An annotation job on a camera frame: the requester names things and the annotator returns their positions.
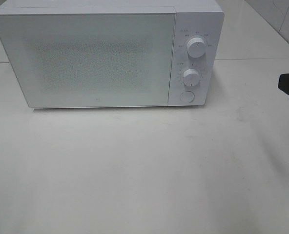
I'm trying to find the white timer knob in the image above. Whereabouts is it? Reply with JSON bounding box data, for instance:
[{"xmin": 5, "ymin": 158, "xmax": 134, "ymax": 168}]
[{"xmin": 183, "ymin": 69, "xmax": 201, "ymax": 87}]

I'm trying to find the round door release button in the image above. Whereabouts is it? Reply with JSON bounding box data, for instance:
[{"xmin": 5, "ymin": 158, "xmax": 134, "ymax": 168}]
[{"xmin": 180, "ymin": 91, "xmax": 195, "ymax": 103}]

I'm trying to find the white microwave door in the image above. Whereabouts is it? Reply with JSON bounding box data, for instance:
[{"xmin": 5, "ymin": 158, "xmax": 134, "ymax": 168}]
[{"xmin": 0, "ymin": 14, "xmax": 175, "ymax": 108}]

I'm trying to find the upper white power knob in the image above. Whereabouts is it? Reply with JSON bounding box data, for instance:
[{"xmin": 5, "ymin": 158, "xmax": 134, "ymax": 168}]
[{"xmin": 186, "ymin": 35, "xmax": 207, "ymax": 59}]

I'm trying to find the white microwave oven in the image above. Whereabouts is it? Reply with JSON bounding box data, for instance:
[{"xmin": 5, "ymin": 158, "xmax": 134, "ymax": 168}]
[{"xmin": 0, "ymin": 0, "xmax": 225, "ymax": 108}]

